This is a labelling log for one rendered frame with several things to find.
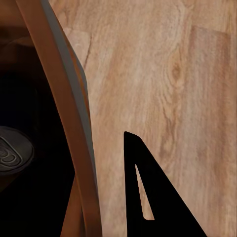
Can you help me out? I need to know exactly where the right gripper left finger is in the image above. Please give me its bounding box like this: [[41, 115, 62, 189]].
[[0, 136, 75, 237]]

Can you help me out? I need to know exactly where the can of soda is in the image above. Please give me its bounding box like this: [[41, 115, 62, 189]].
[[0, 72, 40, 176]]

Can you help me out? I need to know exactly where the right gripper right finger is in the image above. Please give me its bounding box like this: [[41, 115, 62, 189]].
[[124, 131, 207, 237]]

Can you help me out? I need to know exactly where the trash can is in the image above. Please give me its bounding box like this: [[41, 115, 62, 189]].
[[0, 0, 102, 237]]

